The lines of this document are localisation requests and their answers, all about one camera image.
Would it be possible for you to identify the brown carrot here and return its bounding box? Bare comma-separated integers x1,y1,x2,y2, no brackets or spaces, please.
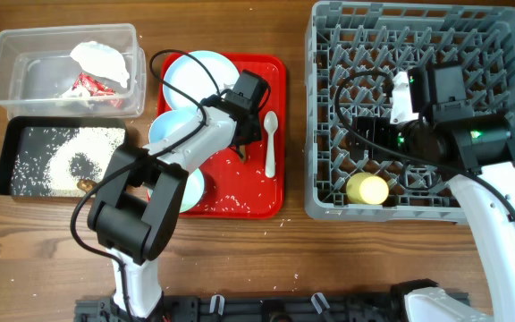
239,145,247,163

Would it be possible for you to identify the yellow plastic cup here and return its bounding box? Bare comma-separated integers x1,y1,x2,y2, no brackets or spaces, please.
346,173,389,205

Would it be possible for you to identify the mint green rice bowl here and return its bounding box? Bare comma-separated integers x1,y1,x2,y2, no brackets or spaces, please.
179,168,205,214

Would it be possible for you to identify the light blue plate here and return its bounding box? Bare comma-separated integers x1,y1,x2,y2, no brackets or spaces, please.
164,50,240,103

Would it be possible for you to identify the light blue small bowl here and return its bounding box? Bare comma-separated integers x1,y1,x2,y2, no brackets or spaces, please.
148,110,194,143

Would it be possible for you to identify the white rice pile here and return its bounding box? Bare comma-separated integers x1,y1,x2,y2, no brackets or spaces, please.
11,127,127,197

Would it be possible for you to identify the red candy wrapper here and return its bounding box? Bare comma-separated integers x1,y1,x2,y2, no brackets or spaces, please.
71,72,117,97

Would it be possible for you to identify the white paper napkin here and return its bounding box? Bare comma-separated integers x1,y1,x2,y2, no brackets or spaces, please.
70,41,130,89

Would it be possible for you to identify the dark brown food scrap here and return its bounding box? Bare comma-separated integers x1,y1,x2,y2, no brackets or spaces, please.
77,179,97,193

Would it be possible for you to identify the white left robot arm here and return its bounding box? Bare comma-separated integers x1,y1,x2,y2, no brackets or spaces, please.
70,70,272,321

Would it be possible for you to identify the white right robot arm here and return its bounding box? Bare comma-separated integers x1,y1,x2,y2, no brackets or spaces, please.
342,63,515,321

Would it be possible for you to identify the grey dishwasher rack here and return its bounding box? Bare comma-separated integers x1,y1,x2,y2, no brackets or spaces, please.
305,1,515,224

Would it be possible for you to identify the clear plastic waste bin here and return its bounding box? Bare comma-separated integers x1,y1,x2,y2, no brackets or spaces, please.
0,23,147,119

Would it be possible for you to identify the black food waste tray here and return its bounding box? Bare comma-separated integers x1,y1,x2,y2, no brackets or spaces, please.
0,116,127,198

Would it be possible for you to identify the white plastic spoon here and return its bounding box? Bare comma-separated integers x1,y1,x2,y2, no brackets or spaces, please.
264,111,279,178

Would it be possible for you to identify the red plastic tray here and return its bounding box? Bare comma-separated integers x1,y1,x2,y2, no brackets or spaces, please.
161,54,287,219

